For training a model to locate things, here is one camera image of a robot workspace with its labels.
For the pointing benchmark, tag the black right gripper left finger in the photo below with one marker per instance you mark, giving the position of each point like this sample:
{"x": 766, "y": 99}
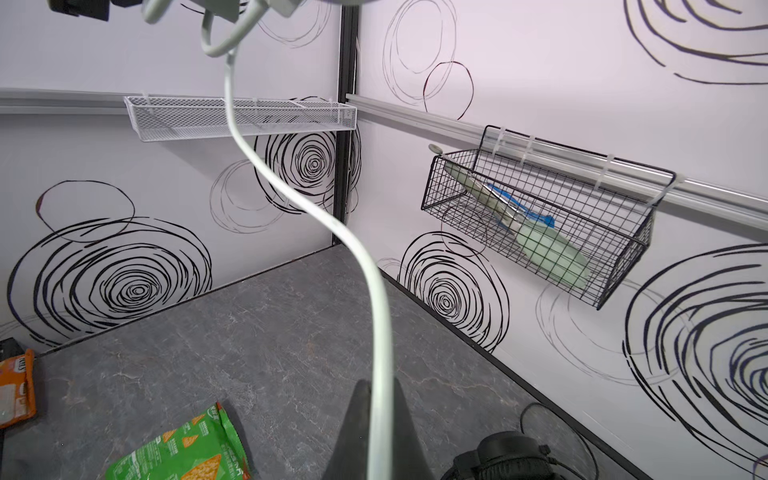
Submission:
{"x": 349, "y": 457}

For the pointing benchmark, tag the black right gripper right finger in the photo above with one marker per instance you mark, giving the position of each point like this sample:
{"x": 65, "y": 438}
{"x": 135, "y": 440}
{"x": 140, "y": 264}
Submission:
{"x": 409, "y": 461}

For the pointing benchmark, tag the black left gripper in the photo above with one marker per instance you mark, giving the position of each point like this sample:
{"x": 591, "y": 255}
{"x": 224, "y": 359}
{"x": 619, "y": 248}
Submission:
{"x": 95, "y": 9}

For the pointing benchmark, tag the mint green headphones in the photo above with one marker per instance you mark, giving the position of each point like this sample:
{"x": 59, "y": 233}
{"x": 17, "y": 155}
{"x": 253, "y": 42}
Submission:
{"x": 231, "y": 10}

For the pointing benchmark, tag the black blue headphones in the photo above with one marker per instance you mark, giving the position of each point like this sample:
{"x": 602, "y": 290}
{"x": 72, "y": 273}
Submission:
{"x": 510, "y": 455}

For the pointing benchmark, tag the white mesh shelf basket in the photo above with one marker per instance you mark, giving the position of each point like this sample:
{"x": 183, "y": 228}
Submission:
{"x": 161, "y": 119}

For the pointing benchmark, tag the green chips bag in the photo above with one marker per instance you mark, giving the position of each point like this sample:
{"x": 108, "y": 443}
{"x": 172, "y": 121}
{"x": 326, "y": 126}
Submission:
{"x": 207, "y": 447}

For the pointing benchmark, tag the green spatula in basket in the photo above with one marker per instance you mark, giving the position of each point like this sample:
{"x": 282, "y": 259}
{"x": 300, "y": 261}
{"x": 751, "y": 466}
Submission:
{"x": 552, "y": 253}

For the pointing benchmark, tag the blue tool in basket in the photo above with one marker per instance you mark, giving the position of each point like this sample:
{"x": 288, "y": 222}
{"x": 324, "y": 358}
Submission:
{"x": 546, "y": 220}

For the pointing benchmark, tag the orange snack packet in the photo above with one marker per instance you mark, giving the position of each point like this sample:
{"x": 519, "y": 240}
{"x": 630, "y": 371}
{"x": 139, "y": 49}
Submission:
{"x": 18, "y": 402}

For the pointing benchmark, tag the black wire basket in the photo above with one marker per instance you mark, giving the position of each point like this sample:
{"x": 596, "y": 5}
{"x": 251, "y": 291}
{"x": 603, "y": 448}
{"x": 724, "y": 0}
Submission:
{"x": 578, "y": 233}

